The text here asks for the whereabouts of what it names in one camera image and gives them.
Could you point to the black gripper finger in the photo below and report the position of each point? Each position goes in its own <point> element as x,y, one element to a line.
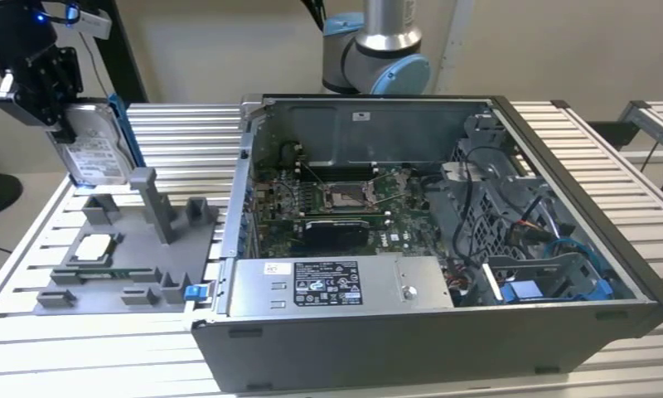
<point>59,72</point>
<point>33,112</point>

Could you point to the hard disk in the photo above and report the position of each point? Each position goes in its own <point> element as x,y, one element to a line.
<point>98,153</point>

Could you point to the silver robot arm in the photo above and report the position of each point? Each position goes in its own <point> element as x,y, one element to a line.
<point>375,41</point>

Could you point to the grey metal disk bay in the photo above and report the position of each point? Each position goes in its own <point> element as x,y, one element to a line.
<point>491,215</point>

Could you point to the silver CPU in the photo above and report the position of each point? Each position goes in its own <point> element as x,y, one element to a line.
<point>91,248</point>

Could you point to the grey plastic parts rack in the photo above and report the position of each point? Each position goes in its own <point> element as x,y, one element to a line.
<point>137,244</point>

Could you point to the green RAM stick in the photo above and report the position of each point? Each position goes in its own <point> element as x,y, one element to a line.
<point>115,273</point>

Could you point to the thin metal locking lever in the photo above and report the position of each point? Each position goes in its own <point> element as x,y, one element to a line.
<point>313,171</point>

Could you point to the blue plastic case latch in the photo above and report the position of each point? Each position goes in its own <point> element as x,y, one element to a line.
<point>194,292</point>

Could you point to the black RAM slots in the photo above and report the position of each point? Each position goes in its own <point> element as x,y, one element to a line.
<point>336,168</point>

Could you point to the silver power supply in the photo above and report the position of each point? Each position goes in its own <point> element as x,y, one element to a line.
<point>254,286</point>

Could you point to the CPU socket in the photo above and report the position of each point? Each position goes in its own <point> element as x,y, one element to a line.
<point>344,195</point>

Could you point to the black graphics card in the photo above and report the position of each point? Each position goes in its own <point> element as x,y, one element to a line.
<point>334,233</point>

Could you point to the green motherboard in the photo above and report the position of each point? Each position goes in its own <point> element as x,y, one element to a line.
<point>408,232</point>

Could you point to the black open PC case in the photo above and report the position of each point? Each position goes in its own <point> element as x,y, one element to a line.
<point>364,352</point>

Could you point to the blue carrier in bay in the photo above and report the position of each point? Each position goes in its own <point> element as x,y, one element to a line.
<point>522,290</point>

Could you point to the black upright post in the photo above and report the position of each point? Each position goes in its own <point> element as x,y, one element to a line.
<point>121,54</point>

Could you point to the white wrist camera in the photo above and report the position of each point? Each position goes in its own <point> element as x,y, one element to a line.
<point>95,24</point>

